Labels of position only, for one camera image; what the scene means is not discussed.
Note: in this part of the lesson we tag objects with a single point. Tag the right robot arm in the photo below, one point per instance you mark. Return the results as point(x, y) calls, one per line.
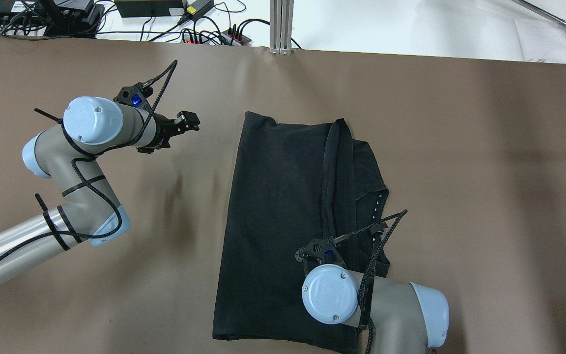
point(408, 318)

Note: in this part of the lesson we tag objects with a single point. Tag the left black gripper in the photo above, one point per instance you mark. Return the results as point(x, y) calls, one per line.
point(163, 132)

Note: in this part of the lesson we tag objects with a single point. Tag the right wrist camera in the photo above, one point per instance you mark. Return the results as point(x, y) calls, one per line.
point(319, 252)

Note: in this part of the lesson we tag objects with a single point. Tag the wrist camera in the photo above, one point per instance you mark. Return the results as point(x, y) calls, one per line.
point(319, 252)
point(135, 96)

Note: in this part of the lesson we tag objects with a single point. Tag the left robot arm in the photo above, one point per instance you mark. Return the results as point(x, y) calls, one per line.
point(67, 153)

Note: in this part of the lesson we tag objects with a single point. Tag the red black USB hub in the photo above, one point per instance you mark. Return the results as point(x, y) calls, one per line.
point(214, 38)

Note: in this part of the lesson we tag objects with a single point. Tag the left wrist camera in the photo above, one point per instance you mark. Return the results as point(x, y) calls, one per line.
point(135, 96)

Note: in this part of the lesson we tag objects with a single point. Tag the aluminium frame post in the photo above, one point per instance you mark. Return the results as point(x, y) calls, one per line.
point(281, 20)

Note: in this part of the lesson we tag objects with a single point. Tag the black printed t-shirt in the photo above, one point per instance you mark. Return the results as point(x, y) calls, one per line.
point(292, 183)

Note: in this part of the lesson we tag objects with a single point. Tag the black power adapter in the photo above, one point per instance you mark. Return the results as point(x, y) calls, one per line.
point(196, 10)

